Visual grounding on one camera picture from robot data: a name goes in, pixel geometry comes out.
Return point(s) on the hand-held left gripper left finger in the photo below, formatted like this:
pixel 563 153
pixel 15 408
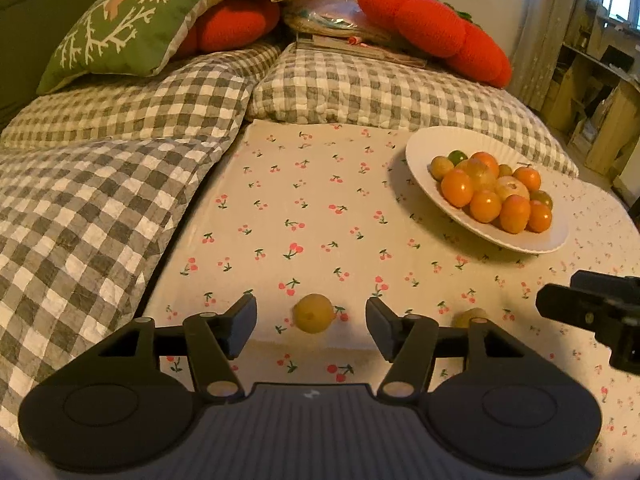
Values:
pixel 245 320

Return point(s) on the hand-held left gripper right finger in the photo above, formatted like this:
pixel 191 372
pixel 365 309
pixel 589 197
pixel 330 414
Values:
pixel 380 322

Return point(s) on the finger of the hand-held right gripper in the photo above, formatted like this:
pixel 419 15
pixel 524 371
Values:
pixel 565 302
pixel 600 282

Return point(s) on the orange tangerine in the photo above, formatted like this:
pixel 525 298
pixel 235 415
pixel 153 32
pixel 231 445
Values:
pixel 485 161
pixel 485 206
pixel 540 217
pixel 515 213
pixel 457 187
pixel 527 178

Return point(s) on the white plate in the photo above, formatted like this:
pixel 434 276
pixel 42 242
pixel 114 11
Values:
pixel 500 240

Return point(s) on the dull green citrus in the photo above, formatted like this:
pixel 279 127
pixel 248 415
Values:
pixel 544 197

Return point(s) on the pale apple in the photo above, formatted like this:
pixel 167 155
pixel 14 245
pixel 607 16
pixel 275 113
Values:
pixel 511 188

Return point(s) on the large round yellow pear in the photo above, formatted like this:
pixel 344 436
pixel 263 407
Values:
pixel 479 176

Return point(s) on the bright green citrus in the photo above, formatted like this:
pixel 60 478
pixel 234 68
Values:
pixel 456 156

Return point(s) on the cherry print cloth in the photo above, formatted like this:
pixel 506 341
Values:
pixel 310 200

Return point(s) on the wooden shelf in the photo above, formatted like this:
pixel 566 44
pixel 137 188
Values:
pixel 600 110

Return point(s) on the large grey gingham quilt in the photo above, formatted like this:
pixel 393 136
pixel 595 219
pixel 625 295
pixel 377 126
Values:
pixel 90 240

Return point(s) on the grey gingham cushion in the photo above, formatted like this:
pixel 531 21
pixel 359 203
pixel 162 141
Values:
pixel 350 90
pixel 140 105

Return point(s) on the beige curtain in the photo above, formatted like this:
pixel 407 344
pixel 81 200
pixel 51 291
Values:
pixel 550 35

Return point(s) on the orange pumpkin cushion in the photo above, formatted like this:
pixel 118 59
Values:
pixel 230 22

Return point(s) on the red tomato-shaped cushion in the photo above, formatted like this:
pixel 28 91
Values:
pixel 425 20

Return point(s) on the clear plastic bag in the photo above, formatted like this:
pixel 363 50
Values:
pixel 325 20

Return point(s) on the green tree-pattern cushion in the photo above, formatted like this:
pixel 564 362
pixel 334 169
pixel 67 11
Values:
pixel 125 25

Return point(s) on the green sofa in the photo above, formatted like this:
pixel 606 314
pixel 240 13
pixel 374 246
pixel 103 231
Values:
pixel 25 35

